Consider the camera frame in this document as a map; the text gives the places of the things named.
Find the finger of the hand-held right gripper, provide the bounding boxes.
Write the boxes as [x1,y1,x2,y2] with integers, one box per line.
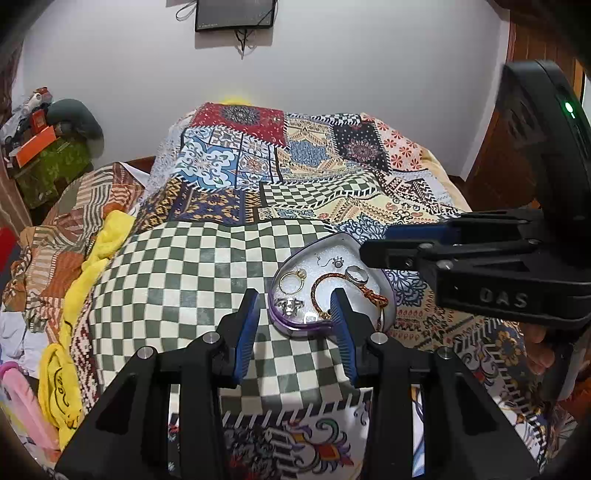
[359,240,540,274]
[384,209,546,243]

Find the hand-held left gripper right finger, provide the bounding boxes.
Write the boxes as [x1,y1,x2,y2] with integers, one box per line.
[330,288,541,480]

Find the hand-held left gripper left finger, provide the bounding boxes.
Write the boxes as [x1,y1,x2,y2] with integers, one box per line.
[55,288,262,480]

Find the red braided bracelet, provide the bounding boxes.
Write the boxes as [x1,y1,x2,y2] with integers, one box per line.
[310,272,389,331]

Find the gold ring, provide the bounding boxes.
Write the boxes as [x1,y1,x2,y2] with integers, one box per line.
[279,270,308,294]

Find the purple heart-shaped box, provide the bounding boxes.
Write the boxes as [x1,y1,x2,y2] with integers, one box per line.
[267,232,398,340]

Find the person's right hand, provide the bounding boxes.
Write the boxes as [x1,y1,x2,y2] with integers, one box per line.
[521,323,557,377]

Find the patchwork printed blanket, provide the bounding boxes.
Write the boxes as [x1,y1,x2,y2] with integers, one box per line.
[83,102,555,480]

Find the yellow printed cloth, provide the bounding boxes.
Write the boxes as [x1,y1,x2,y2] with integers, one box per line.
[39,210,137,445]

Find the orange striped blanket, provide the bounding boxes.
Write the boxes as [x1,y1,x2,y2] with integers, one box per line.
[2,161,153,333]

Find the white cloth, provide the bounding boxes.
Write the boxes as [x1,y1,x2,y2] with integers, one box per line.
[0,309,44,370]

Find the pink soft item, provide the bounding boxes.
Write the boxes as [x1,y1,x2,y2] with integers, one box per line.
[0,362,61,455]

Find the green cloth-covered stand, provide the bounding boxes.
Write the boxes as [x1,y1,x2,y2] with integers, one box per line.
[11,138,93,210]

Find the red and white box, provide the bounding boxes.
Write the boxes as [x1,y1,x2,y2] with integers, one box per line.
[0,226,21,275]

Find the grey cushion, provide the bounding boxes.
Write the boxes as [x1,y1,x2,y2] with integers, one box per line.
[46,98,105,145]

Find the orange box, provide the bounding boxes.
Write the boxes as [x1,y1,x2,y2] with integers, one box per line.
[13,124,58,169]

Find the pile of clutter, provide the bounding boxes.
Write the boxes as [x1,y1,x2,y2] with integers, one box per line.
[0,85,56,155]

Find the small black wall monitor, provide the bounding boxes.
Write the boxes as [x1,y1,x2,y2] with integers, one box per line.
[195,0,278,32]

